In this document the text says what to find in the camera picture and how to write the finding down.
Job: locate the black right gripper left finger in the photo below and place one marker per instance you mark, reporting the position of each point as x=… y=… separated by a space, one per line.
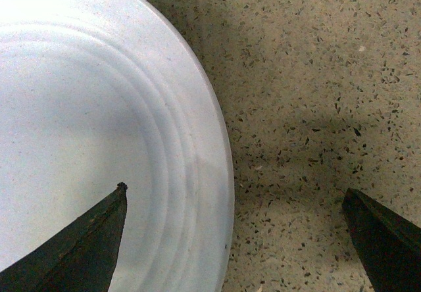
x=81 y=257

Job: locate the light blue plate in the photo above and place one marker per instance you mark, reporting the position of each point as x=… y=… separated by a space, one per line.
x=98 y=92

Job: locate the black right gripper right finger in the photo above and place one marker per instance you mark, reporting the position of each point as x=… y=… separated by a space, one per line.
x=387 y=244

